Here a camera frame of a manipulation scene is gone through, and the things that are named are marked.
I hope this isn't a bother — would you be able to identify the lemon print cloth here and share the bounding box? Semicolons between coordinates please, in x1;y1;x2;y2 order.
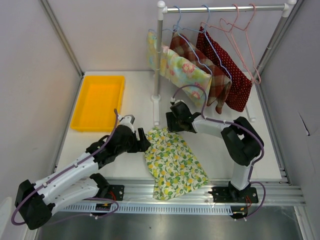
144;127;209;201

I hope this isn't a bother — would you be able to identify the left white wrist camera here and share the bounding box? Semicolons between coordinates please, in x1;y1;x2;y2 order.
117;114;135;133

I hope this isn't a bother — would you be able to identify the metal clothes rack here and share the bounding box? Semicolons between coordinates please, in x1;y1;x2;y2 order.
151;0;297;126

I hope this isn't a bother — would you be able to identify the red polka dot skirt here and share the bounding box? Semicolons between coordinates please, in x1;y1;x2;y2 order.
196;26;253;112

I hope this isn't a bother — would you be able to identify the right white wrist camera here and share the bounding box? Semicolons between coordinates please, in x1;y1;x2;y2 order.
170;97;185;105

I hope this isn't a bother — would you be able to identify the white slotted cable duct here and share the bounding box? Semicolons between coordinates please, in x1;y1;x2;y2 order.
59;201;240;216

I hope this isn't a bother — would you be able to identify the pastel floral skirt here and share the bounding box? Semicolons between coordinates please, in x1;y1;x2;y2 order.
160;45;211;107

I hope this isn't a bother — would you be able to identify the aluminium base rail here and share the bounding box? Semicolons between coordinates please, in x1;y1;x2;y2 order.
107;178;306;206

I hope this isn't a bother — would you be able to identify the blue wire hanger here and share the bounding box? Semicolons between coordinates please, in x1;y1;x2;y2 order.
161;6;214;77
202;4;233;81

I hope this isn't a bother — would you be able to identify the blue wire hanger right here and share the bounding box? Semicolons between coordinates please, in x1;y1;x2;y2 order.
202;4;233;81

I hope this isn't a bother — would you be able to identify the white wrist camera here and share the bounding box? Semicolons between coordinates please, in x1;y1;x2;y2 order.
117;114;135;133
170;97;185;105

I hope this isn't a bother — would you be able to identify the yellow plastic tray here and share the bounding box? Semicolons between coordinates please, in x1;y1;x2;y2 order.
70;75;125;133

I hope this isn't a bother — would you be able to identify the red plaid skirt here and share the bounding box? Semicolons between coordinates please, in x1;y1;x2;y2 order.
170;32;232;114

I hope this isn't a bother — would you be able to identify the pink wire hanger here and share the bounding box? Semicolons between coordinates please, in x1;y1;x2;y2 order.
219;3;253;81
232;3;262;85

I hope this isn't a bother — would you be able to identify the blue wire hanger left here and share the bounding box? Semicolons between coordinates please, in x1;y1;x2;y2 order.
161;6;214;77

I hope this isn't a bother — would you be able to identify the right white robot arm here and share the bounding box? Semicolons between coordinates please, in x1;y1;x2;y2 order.
166;100;264;204

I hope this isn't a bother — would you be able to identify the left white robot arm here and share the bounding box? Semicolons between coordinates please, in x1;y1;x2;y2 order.
11;124;151;230

